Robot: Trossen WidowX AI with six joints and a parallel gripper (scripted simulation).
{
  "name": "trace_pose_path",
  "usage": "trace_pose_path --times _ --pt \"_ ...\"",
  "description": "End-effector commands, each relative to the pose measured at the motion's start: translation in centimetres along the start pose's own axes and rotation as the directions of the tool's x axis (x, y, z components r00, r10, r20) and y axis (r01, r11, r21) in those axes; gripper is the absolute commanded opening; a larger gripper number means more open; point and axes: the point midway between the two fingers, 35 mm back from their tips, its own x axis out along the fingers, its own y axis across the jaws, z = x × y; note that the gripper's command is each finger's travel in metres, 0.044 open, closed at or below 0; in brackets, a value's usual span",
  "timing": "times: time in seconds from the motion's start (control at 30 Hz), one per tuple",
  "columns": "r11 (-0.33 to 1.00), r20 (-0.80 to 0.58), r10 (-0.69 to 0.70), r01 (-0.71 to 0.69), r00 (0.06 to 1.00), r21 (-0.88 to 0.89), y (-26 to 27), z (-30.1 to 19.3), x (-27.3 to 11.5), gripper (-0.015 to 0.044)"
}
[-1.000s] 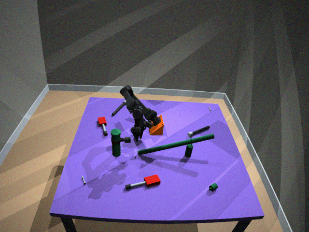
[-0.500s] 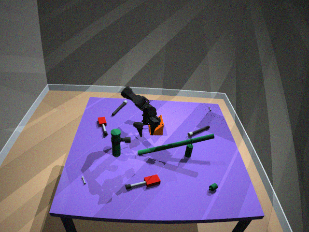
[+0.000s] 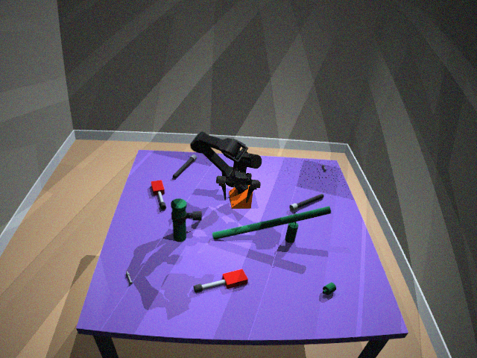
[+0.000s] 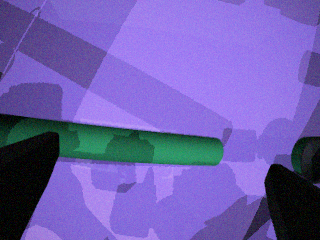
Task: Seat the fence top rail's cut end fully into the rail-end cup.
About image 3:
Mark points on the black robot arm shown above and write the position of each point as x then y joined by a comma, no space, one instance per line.
230,148

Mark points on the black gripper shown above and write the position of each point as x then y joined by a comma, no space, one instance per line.
222,180

